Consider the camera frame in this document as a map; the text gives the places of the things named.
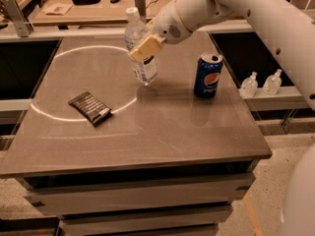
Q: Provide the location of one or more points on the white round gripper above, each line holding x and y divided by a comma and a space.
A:
168, 26

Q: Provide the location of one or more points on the clear plastic water bottle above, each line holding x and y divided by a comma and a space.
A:
146, 70

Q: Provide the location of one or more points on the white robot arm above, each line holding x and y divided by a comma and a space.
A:
287, 32

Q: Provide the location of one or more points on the dark rxbar chocolate wrapper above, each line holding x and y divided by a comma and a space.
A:
91, 108

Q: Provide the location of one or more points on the left clear sanitizer bottle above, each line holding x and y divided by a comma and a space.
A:
249, 86

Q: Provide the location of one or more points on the clear sanitizer bottle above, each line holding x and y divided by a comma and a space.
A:
249, 86
273, 83

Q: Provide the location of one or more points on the right clear sanitizer bottle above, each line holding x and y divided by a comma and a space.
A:
273, 83

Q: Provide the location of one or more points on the blue pepsi soda can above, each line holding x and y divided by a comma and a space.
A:
208, 75

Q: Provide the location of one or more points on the black cloth bundle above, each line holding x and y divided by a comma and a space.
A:
85, 2

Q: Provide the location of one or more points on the paper sheet on desk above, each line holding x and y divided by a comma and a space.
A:
57, 9

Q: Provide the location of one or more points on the wooden back desk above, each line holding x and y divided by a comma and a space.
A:
102, 13

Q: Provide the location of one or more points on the grey drawer cabinet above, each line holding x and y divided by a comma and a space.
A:
170, 201

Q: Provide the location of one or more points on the middle metal post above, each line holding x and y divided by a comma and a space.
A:
141, 5

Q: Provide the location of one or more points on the left metal bracket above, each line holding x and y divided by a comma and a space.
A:
22, 25

